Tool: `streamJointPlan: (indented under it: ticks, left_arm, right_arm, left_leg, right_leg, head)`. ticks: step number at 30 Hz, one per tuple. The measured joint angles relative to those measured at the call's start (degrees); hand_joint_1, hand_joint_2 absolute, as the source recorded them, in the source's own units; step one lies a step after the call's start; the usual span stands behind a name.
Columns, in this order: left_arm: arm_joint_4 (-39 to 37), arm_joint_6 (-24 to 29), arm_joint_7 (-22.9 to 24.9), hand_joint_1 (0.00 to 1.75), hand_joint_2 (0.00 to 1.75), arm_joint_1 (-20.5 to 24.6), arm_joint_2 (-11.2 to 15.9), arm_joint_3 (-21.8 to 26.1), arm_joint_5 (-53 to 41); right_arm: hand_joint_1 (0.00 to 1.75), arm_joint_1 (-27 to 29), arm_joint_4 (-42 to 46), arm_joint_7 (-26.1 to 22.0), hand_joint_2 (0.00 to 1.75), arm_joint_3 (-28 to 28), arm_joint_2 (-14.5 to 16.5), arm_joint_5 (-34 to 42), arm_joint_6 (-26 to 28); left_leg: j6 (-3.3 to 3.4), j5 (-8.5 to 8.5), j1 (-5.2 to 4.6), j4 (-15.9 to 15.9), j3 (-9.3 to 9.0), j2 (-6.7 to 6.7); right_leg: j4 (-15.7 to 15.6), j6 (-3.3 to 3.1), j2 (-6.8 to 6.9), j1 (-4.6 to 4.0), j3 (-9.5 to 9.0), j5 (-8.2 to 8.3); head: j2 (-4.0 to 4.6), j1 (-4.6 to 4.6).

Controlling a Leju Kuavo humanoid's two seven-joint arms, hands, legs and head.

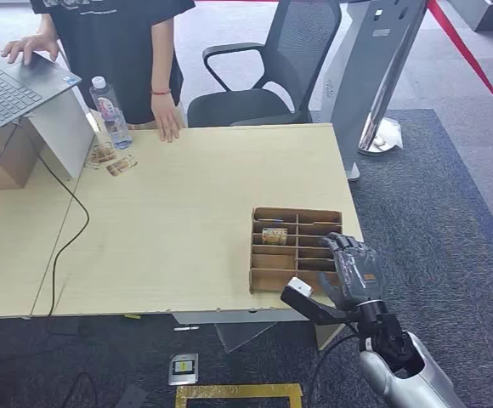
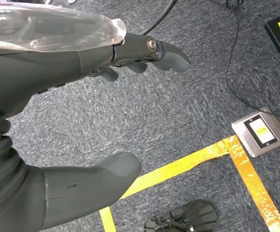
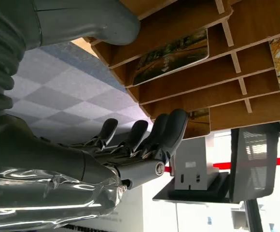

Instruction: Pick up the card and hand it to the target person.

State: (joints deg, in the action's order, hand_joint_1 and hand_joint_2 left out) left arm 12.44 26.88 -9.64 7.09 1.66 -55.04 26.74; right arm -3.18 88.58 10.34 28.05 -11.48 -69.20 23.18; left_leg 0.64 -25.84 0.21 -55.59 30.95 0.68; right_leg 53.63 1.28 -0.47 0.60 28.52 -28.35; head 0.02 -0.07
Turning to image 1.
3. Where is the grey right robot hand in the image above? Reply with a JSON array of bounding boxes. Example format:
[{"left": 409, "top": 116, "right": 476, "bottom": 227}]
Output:
[{"left": 318, "top": 232, "right": 385, "bottom": 312}]

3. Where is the hotel key card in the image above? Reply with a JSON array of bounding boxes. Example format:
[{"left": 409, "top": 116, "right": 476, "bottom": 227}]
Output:
[{"left": 261, "top": 227, "right": 288, "bottom": 246}]

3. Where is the person's left hand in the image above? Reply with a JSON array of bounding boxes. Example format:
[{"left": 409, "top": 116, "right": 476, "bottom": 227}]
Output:
[{"left": 151, "top": 92, "right": 182, "bottom": 143}]

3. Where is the person's hand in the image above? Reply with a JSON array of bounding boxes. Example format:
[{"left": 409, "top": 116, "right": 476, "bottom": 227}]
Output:
[
  {"left": 0, "top": 33, "right": 61, "bottom": 65},
  {"left": 151, "top": 92, "right": 182, "bottom": 143}
]

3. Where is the person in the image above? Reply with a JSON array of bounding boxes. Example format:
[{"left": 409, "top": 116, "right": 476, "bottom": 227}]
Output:
[{"left": 0, "top": 0, "right": 196, "bottom": 143}]

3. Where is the person's right hand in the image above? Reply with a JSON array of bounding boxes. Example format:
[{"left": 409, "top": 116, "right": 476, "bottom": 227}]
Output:
[{"left": 0, "top": 33, "right": 61, "bottom": 65}]

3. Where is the brown cardboard slotted organizer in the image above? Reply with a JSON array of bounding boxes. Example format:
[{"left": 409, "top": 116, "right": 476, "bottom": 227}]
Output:
[{"left": 248, "top": 207, "right": 343, "bottom": 295}]

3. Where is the white kiosk stand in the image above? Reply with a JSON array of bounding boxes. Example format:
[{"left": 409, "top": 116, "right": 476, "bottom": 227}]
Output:
[{"left": 319, "top": 0, "right": 429, "bottom": 181}]

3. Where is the black office chair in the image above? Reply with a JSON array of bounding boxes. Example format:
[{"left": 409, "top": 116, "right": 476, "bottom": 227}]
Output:
[{"left": 187, "top": 0, "right": 343, "bottom": 128}]

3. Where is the silver tag on floor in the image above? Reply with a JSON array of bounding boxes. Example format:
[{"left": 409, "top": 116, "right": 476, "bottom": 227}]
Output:
[{"left": 168, "top": 353, "right": 199, "bottom": 386}]

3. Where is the red barrier ribbon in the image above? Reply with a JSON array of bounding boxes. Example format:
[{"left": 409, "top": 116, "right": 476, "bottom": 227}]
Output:
[{"left": 426, "top": 0, "right": 493, "bottom": 128}]

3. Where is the clear plastic water bottle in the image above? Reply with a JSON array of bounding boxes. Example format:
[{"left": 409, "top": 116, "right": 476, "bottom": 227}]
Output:
[{"left": 88, "top": 76, "right": 134, "bottom": 151}]

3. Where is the grey laptop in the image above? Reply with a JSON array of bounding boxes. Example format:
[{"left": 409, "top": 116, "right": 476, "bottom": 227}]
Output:
[{"left": 0, "top": 49, "right": 82, "bottom": 136}]

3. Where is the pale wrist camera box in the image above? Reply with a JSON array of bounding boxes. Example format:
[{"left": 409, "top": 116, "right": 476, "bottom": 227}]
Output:
[{"left": 290, "top": 276, "right": 314, "bottom": 299}]

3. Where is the yellow floor tape frame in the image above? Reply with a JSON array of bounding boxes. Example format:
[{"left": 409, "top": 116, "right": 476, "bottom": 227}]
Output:
[{"left": 174, "top": 383, "right": 303, "bottom": 408}]

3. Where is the black power cable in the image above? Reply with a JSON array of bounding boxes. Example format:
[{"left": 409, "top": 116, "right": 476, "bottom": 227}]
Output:
[{"left": 36, "top": 155, "right": 91, "bottom": 319}]

